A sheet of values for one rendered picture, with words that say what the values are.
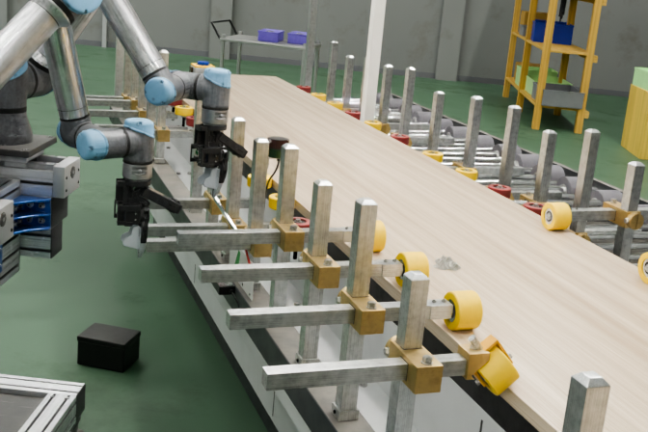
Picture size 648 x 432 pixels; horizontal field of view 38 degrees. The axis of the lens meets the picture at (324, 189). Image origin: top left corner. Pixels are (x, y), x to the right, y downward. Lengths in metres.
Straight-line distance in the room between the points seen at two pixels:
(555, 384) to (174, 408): 1.95
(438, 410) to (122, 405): 1.69
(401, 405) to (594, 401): 0.56
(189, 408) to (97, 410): 0.32
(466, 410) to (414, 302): 0.38
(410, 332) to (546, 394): 0.28
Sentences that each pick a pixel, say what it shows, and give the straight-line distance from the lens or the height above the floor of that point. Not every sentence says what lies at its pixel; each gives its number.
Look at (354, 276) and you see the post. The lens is 1.86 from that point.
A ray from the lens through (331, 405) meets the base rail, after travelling 2.04.
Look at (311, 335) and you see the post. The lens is 2.17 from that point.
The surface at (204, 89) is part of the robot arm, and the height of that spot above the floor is 1.24.
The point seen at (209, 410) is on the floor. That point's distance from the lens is 3.49.
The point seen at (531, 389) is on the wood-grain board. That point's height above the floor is 0.90.
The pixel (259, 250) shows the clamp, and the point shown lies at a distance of 2.52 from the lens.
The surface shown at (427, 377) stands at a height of 0.95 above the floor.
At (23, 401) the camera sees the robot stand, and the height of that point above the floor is 0.21.
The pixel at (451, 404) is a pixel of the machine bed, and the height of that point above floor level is 0.75.
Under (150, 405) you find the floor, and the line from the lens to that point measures 3.51.
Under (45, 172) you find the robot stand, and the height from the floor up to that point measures 0.97.
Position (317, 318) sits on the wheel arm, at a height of 0.94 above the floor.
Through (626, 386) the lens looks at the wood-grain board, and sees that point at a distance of 1.86.
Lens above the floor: 1.63
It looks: 14 degrees down
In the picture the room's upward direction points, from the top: 5 degrees clockwise
